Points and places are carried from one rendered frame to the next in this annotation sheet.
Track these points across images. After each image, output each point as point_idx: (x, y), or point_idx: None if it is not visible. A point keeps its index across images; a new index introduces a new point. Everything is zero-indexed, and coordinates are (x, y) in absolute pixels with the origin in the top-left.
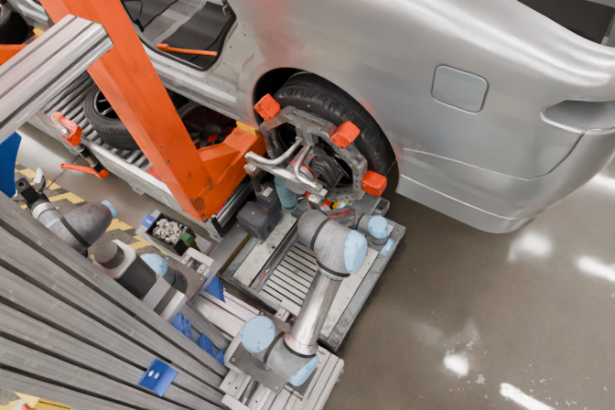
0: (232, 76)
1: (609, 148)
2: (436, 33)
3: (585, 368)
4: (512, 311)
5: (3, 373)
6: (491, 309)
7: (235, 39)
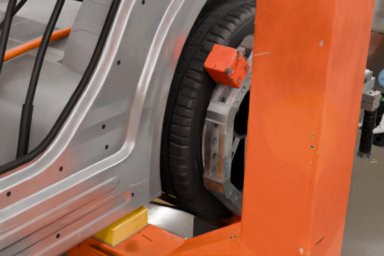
0: (128, 86)
1: None
2: None
3: None
4: (354, 208)
5: None
6: (354, 220)
7: None
